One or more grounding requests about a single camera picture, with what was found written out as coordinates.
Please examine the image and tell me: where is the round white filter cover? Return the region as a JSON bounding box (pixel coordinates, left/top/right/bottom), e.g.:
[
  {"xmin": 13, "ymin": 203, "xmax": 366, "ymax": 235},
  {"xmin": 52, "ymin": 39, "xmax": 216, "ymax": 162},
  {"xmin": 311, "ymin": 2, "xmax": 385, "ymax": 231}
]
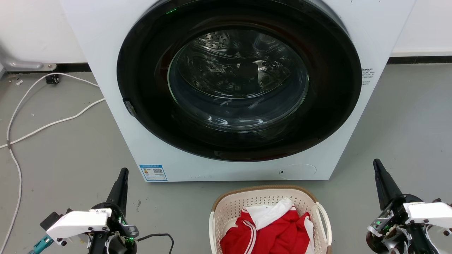
[{"xmin": 279, "ymin": 163, "xmax": 317, "ymax": 181}]

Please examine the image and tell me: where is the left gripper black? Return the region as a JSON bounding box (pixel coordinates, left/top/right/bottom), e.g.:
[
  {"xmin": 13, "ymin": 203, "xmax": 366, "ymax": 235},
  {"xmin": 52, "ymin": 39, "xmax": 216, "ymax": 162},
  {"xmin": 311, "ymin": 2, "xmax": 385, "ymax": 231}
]
[{"xmin": 88, "ymin": 168, "xmax": 139, "ymax": 254}]

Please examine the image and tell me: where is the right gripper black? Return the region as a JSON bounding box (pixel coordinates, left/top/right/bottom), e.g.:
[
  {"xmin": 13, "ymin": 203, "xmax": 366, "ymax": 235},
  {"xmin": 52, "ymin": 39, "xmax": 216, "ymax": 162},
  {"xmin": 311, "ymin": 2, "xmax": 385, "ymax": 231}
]
[{"xmin": 366, "ymin": 158, "xmax": 438, "ymax": 254}]

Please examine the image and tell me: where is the white floor cable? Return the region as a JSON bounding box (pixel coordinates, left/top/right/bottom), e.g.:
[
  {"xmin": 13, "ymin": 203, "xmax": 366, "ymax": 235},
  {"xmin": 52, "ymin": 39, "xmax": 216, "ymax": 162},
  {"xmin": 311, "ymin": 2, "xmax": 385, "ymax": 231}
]
[
  {"xmin": 0, "ymin": 72, "xmax": 100, "ymax": 254},
  {"xmin": 0, "ymin": 98, "xmax": 106, "ymax": 149}
]

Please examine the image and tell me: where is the black round washer door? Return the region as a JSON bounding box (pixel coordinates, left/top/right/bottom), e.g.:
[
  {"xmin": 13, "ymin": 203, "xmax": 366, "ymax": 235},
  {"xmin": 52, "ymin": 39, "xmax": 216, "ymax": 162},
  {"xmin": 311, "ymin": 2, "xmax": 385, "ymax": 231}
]
[{"xmin": 117, "ymin": 0, "xmax": 363, "ymax": 162}]

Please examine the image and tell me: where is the steel washer drum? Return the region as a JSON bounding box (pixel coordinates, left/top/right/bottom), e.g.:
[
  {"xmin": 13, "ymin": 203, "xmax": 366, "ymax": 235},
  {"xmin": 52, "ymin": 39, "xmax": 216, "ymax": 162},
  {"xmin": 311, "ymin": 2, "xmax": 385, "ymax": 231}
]
[{"xmin": 168, "ymin": 30, "xmax": 310, "ymax": 132}]

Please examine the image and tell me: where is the blue energy label sticker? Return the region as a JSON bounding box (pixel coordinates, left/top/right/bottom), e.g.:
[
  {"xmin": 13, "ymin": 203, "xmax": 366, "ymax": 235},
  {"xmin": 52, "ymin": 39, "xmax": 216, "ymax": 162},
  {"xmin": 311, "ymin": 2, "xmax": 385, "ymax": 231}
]
[{"xmin": 139, "ymin": 164, "xmax": 168, "ymax": 182}]

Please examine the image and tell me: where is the red and white garment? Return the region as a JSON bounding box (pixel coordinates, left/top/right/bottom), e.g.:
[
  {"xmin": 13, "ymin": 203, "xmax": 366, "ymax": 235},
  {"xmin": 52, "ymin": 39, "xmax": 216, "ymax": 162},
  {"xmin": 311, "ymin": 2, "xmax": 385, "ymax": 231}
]
[{"xmin": 220, "ymin": 197, "xmax": 315, "ymax": 254}]

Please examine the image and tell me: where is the grey metal pipe bracket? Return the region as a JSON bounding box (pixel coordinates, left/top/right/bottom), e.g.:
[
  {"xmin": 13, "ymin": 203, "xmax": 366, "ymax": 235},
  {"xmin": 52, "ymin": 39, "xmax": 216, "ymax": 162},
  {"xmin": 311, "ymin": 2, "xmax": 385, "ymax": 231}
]
[{"xmin": 0, "ymin": 44, "xmax": 57, "ymax": 73}]

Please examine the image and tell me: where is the black box behind left housing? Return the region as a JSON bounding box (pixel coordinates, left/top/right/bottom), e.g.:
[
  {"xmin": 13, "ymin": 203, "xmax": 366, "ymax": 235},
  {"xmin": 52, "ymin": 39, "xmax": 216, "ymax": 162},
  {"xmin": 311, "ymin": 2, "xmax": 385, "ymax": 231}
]
[{"xmin": 40, "ymin": 208, "xmax": 73, "ymax": 231}]

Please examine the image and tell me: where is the teal plastic connector piece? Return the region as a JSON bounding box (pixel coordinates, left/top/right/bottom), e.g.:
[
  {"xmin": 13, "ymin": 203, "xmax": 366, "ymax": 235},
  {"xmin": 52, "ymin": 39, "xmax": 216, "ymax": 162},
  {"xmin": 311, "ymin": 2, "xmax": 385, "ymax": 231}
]
[{"xmin": 28, "ymin": 234, "xmax": 55, "ymax": 254}]

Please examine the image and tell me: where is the cream plastic laundry basket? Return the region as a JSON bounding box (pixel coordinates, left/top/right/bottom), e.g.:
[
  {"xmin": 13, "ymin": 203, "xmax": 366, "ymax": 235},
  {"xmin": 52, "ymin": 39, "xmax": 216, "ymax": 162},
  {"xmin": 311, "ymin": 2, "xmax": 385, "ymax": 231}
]
[{"xmin": 209, "ymin": 185, "xmax": 333, "ymax": 254}]

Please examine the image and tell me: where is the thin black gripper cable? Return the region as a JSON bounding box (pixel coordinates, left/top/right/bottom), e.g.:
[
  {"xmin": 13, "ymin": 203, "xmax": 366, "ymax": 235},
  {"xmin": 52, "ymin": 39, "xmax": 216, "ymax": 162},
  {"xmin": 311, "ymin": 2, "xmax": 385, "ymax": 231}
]
[{"xmin": 136, "ymin": 233, "xmax": 175, "ymax": 254}]

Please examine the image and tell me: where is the small printed text sticker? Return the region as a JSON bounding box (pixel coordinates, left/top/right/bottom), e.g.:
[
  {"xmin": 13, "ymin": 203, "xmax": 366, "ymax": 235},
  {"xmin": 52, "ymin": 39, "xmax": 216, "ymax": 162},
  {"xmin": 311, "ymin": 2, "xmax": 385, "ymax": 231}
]
[{"xmin": 361, "ymin": 68, "xmax": 375, "ymax": 86}]

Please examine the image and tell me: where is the white front-load washing machine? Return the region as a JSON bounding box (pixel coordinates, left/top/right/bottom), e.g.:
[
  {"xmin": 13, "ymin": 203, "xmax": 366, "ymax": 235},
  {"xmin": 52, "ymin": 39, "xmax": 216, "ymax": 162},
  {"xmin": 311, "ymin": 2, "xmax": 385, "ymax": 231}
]
[{"xmin": 60, "ymin": 0, "xmax": 417, "ymax": 182}]

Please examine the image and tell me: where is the grey door handle latch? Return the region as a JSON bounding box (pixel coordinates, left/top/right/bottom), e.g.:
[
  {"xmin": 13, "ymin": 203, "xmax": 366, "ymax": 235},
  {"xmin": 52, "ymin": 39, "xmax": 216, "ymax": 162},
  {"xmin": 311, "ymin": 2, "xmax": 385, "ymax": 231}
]
[{"xmin": 123, "ymin": 99, "xmax": 137, "ymax": 117}]

